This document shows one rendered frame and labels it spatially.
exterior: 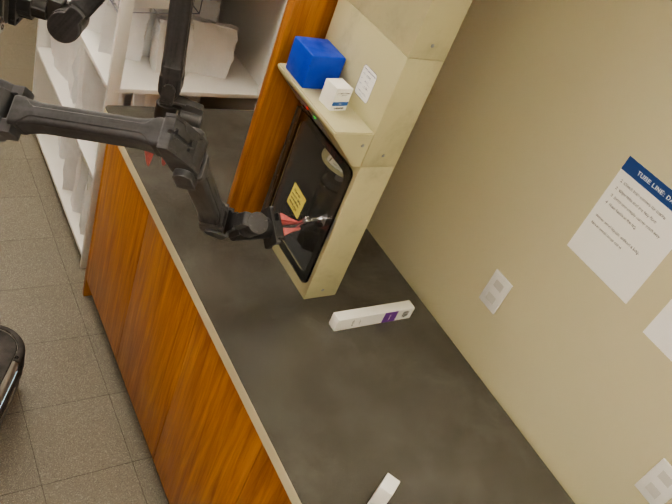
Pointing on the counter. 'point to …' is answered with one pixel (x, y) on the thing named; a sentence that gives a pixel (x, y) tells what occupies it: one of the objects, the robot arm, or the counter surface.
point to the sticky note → (296, 200)
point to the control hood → (336, 122)
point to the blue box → (314, 61)
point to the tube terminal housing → (378, 170)
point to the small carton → (335, 94)
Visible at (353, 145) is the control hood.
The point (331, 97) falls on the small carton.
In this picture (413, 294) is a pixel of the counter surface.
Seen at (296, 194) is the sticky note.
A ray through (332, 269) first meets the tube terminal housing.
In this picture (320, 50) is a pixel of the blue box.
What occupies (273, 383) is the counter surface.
